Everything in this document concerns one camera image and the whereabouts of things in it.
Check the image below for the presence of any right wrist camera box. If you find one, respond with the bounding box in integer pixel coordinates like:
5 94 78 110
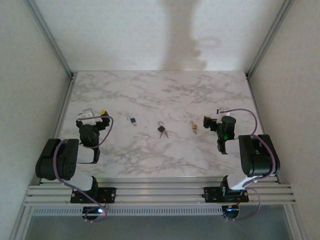
216 106 232 116

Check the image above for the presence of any grey slotted cable duct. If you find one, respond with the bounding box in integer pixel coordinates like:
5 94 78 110
32 206 224 217

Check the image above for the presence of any aluminium lower frame beam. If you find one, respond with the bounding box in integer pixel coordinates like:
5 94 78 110
283 204 310 240
9 206 35 240

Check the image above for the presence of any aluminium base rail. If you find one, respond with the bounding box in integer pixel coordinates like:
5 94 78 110
21 176 298 208

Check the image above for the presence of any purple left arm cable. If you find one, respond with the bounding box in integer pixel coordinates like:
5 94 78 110
53 115 115 223

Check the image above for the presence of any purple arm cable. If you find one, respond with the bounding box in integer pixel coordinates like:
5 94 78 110
53 115 115 223
224 108 279 222

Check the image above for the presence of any aluminium side rail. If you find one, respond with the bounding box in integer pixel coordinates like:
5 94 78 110
39 72 78 186
246 74 280 183

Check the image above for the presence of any aluminium corner post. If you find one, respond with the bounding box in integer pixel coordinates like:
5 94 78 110
23 0 74 78
246 0 296 77

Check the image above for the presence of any controller board with LED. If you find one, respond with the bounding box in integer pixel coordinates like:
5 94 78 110
81 206 109 223
223 204 241 223

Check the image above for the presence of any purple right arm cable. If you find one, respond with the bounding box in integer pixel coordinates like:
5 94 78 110
224 108 279 222

